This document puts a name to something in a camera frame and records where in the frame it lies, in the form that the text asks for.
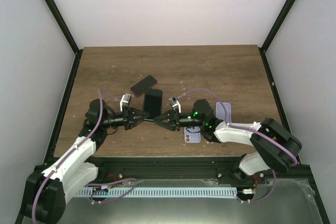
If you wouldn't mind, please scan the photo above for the purple cable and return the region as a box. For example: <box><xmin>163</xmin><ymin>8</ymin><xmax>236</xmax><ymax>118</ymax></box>
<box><xmin>175</xmin><ymin>88</ymin><xmax>299</xmax><ymax>203</ymax></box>
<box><xmin>31</xmin><ymin>88</ymin><xmax>139</xmax><ymax>224</ymax></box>

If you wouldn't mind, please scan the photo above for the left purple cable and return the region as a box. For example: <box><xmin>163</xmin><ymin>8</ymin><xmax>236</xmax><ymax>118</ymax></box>
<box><xmin>31</xmin><ymin>88</ymin><xmax>139</xmax><ymax>224</ymax></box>

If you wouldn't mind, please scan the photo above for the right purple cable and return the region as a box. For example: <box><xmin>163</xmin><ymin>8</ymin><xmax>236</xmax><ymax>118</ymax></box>
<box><xmin>175</xmin><ymin>88</ymin><xmax>299</xmax><ymax>203</ymax></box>

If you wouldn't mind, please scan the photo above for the right black frame post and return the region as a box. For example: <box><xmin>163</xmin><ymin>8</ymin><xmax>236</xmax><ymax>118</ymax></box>
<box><xmin>258</xmin><ymin>0</ymin><xmax>313</xmax><ymax>54</ymax></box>

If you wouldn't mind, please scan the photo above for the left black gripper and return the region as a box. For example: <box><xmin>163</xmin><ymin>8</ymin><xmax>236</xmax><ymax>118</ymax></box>
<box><xmin>102</xmin><ymin>106</ymin><xmax>150</xmax><ymax>130</ymax></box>

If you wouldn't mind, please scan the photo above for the light blue slotted cable duct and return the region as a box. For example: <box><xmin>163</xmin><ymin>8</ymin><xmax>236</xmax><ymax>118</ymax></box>
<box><xmin>74</xmin><ymin>187</ymin><xmax>237</xmax><ymax>199</ymax></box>

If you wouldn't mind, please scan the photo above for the left black frame post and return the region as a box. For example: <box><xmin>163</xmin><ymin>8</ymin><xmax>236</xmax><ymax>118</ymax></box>
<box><xmin>28</xmin><ymin>0</ymin><xmax>80</xmax><ymax>56</ymax></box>

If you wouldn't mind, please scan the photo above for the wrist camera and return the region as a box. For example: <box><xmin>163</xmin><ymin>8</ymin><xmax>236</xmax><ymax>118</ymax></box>
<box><xmin>169</xmin><ymin>97</ymin><xmax>181</xmax><ymax>113</ymax></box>
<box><xmin>119</xmin><ymin>93</ymin><xmax>132</xmax><ymax>112</ymax></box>

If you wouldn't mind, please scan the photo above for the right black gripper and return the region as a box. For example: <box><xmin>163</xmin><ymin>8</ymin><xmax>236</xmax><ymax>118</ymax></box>
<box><xmin>154</xmin><ymin>109</ymin><xmax>204</xmax><ymax>132</ymax></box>

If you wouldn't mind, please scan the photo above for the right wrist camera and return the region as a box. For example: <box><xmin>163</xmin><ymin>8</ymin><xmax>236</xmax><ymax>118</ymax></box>
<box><xmin>169</xmin><ymin>97</ymin><xmax>181</xmax><ymax>113</ymax></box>

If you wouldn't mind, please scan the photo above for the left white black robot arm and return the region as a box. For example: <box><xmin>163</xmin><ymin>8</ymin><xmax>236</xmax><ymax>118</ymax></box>
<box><xmin>20</xmin><ymin>94</ymin><xmax>149</xmax><ymax>223</ymax></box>

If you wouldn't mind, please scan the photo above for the black frame post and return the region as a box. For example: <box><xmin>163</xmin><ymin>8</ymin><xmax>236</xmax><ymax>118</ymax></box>
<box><xmin>258</xmin><ymin>0</ymin><xmax>313</xmax><ymax>54</ymax></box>
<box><xmin>28</xmin><ymin>0</ymin><xmax>80</xmax><ymax>56</ymax></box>

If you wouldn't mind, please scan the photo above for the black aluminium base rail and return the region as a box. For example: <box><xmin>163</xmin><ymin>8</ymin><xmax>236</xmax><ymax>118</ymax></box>
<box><xmin>34</xmin><ymin>157</ymin><xmax>310</xmax><ymax>185</ymax></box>

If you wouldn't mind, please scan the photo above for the black phone with red edge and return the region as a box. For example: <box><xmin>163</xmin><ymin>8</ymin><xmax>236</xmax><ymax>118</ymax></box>
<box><xmin>131</xmin><ymin>75</ymin><xmax>157</xmax><ymax>96</ymax></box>

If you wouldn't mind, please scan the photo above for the grey metal sheet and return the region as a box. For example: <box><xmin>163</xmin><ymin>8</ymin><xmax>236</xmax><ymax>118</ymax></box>
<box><xmin>59</xmin><ymin>179</ymin><xmax>323</xmax><ymax>223</ymax></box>

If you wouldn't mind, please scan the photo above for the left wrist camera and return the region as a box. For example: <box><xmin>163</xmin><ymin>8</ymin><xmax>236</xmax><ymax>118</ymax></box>
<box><xmin>119</xmin><ymin>93</ymin><xmax>132</xmax><ymax>112</ymax></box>

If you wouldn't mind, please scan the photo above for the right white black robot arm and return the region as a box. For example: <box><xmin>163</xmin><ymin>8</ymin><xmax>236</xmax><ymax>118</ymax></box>
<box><xmin>154</xmin><ymin>98</ymin><xmax>302</xmax><ymax>184</ymax></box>

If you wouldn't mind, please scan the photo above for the lilac phone case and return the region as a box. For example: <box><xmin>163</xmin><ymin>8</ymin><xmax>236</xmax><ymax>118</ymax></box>
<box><xmin>184</xmin><ymin>126</ymin><xmax>202</xmax><ymax>144</ymax></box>

